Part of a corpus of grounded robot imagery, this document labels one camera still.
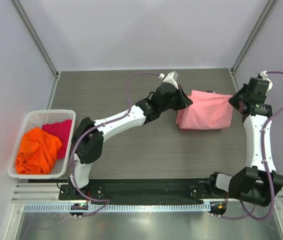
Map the left aluminium frame post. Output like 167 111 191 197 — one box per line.
11 0 59 79

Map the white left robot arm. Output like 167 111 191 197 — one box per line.
70 71 193 200

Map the white plastic laundry basket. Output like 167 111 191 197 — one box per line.
7 109 76 180

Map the light pink t shirt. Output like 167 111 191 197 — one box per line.
175 90 233 131

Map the magenta t shirt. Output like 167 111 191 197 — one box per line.
41 119 72 160

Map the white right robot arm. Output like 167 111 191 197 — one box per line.
206 71 283 207

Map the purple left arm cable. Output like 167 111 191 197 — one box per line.
68 72 165 218

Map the orange t shirt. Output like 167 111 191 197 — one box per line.
15 127 63 175

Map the right aluminium frame post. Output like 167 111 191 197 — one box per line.
230 0 279 75

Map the white slotted cable duct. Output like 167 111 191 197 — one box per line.
23 202 211 214

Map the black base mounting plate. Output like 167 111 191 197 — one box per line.
58 178 227 205

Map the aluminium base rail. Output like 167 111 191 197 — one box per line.
11 180 283 203

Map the aluminium frame post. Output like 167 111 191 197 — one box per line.
11 0 59 79
230 0 279 75

